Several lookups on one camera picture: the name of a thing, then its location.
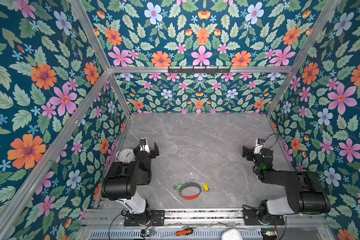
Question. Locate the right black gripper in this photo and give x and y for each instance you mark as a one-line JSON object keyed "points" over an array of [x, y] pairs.
{"points": [[249, 151]]}

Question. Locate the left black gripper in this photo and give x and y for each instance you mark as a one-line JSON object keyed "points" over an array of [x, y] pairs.
{"points": [[151, 150]]}

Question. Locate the green capped key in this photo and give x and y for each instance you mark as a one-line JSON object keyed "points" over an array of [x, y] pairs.
{"points": [[176, 187]]}

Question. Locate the metal keyring disc red grip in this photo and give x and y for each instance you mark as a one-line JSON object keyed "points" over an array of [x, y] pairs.
{"points": [[190, 190]]}

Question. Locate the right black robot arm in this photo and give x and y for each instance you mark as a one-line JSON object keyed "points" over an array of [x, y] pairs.
{"points": [[304, 193]]}

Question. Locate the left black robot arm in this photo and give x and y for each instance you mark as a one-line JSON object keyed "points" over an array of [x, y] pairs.
{"points": [[132, 169]]}

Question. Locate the white alarm clock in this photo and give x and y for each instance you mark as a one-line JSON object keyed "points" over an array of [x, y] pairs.
{"points": [[126, 155]]}

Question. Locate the right small circuit board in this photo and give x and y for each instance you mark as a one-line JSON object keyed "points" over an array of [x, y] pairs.
{"points": [[269, 234]]}

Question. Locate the small circuit board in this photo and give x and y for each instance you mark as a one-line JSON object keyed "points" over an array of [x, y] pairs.
{"points": [[269, 234], [148, 233]]}

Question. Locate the left small circuit board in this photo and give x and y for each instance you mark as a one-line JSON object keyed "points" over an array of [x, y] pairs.
{"points": [[148, 233]]}

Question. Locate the white device front edge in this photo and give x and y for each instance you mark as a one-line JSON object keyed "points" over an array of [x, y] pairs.
{"points": [[231, 234]]}

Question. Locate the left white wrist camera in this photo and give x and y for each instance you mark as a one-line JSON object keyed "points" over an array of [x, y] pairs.
{"points": [[143, 146]]}

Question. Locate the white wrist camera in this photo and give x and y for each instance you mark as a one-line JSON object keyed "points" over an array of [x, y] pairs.
{"points": [[259, 145], [143, 146]]}

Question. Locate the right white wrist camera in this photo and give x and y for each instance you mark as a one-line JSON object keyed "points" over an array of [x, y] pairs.
{"points": [[259, 145]]}

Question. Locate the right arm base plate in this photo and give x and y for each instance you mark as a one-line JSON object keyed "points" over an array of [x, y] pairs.
{"points": [[253, 218]]}

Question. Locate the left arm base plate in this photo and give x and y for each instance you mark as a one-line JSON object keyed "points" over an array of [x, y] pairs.
{"points": [[148, 218]]}

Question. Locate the aluminium front rail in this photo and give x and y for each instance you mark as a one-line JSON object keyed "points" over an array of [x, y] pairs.
{"points": [[215, 217]]}

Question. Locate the orange handled screwdriver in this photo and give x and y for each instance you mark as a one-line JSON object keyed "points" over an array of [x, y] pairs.
{"points": [[184, 232]]}

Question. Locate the black wall hook rack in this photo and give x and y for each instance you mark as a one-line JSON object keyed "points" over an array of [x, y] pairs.
{"points": [[198, 70]]}

